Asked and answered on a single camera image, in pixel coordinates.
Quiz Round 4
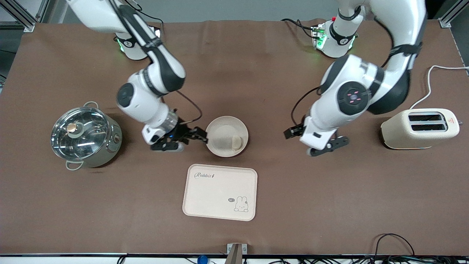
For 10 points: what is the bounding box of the cream round plate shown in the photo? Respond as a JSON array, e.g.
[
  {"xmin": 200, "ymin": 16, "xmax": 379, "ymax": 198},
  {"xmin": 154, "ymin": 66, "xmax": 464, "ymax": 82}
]
[{"xmin": 205, "ymin": 116, "xmax": 249, "ymax": 158}]

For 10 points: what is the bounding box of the cream rabbit print tray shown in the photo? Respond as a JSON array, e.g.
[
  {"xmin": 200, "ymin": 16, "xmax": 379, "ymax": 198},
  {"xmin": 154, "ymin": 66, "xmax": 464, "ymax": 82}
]
[{"xmin": 182, "ymin": 164, "xmax": 258, "ymax": 221}]

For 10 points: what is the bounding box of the cream two-slot toaster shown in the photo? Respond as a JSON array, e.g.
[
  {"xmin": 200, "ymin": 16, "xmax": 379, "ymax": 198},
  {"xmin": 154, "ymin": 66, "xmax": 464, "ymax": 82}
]
[{"xmin": 380, "ymin": 108, "xmax": 461, "ymax": 150}]

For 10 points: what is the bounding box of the glass pot lid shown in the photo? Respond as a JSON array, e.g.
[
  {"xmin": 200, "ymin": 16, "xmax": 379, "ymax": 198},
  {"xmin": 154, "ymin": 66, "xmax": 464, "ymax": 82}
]
[{"xmin": 51, "ymin": 107, "xmax": 111, "ymax": 160}]

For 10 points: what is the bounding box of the black arm base cable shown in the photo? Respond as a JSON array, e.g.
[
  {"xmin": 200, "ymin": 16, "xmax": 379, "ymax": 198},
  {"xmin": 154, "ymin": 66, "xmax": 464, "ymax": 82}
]
[
  {"xmin": 281, "ymin": 18, "xmax": 320, "ymax": 39},
  {"xmin": 126, "ymin": 0, "xmax": 164, "ymax": 28}
]

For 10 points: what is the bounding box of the brown table cover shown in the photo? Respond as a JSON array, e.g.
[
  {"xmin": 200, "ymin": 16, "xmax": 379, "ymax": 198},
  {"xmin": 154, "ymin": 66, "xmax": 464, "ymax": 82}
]
[{"xmin": 0, "ymin": 18, "xmax": 469, "ymax": 256}]

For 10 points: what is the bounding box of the steel pot with glass lid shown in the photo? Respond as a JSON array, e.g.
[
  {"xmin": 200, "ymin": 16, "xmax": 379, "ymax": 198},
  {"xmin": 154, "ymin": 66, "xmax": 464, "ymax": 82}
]
[{"xmin": 51, "ymin": 101, "xmax": 123, "ymax": 171}]

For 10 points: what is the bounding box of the black looping cable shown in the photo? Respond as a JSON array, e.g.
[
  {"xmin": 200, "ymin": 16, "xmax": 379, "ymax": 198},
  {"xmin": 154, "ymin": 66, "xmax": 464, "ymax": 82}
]
[{"xmin": 374, "ymin": 233, "xmax": 416, "ymax": 258}]

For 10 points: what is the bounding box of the grey metal camera bracket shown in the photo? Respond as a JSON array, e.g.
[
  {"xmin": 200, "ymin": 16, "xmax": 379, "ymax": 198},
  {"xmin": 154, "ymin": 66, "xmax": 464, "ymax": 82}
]
[{"xmin": 226, "ymin": 243, "xmax": 248, "ymax": 264}]

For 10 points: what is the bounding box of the white toaster power cable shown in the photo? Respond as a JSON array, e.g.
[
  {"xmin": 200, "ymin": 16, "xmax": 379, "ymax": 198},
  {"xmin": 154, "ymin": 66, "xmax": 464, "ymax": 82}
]
[{"xmin": 409, "ymin": 65, "xmax": 469, "ymax": 110}]

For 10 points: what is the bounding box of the black left arm base cable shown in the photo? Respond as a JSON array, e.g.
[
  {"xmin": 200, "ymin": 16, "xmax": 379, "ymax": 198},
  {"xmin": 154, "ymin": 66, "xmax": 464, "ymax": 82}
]
[{"xmin": 281, "ymin": 18, "xmax": 320, "ymax": 39}]

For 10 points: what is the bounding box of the aluminium frame profile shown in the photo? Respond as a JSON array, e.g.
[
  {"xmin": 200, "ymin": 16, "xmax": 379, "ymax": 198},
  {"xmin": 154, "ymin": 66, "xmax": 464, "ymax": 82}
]
[
  {"xmin": 438, "ymin": 0, "xmax": 469, "ymax": 28},
  {"xmin": 0, "ymin": 0, "xmax": 52, "ymax": 33}
]

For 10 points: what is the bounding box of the black right arm base cable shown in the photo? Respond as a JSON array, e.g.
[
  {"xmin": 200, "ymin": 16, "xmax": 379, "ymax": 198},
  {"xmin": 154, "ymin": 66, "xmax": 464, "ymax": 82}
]
[{"xmin": 126, "ymin": 0, "xmax": 164, "ymax": 28}]

